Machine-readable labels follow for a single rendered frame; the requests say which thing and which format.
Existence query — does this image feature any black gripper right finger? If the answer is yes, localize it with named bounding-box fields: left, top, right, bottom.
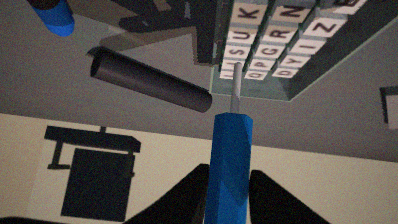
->
left=248, top=170, right=331, bottom=224

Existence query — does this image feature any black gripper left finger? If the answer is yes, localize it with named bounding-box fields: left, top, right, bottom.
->
left=0, top=163, right=209, bottom=224

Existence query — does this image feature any blue stylus with grey tip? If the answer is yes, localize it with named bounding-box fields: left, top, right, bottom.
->
left=204, top=62, right=253, bottom=224

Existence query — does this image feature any dark grey cylinder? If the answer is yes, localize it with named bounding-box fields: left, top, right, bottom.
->
left=90, top=48, right=212, bottom=113

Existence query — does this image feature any grey flat rectangular slab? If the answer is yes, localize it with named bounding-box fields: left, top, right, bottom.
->
left=385, top=87, right=398, bottom=129

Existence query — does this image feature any black stylus with blue tip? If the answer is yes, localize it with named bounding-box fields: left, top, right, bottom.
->
left=27, top=0, right=75, bottom=37

